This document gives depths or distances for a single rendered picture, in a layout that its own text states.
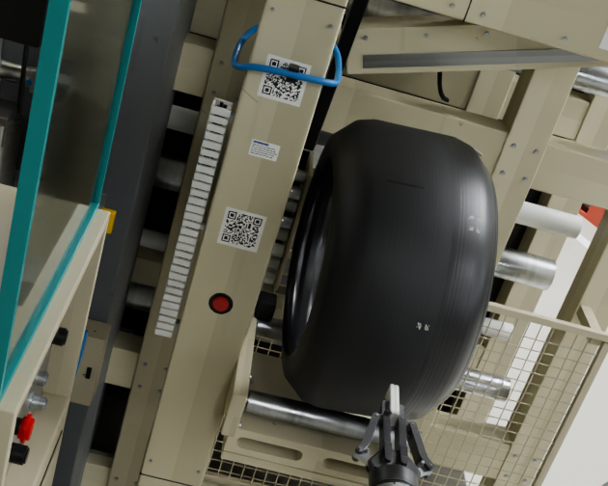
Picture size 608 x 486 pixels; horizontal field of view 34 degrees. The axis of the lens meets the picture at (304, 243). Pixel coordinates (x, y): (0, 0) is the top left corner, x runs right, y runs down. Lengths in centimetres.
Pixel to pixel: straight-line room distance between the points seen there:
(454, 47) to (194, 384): 86
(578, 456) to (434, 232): 234
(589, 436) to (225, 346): 238
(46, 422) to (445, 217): 76
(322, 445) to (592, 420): 236
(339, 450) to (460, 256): 48
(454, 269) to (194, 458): 72
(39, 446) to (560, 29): 121
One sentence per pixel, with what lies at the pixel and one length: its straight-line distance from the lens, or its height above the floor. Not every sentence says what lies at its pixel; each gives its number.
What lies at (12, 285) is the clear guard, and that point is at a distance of 109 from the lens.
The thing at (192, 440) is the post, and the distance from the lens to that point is 206.
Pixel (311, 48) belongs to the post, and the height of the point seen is 158.
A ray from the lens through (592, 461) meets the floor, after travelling 394.
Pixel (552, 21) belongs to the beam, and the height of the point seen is 168.
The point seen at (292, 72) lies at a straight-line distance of 166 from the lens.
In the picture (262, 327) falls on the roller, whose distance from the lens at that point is 214.
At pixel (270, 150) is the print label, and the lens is 174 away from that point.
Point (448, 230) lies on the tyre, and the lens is 169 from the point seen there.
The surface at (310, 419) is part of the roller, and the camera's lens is 192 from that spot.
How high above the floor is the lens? 201
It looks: 26 degrees down
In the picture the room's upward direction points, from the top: 18 degrees clockwise
